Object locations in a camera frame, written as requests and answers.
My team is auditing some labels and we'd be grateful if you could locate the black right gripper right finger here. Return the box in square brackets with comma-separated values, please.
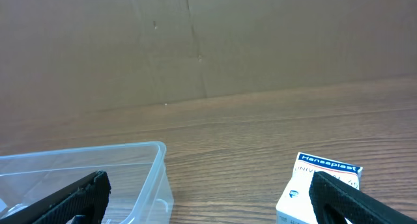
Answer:
[309, 171, 416, 224]

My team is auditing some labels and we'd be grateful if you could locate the white Hansaplast plaster box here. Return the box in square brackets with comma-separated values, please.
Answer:
[276, 152, 363, 224]

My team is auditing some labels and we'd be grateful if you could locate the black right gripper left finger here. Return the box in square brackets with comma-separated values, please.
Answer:
[1, 171, 111, 224]

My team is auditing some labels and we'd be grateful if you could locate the clear plastic container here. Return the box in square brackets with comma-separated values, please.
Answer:
[0, 141, 175, 224]

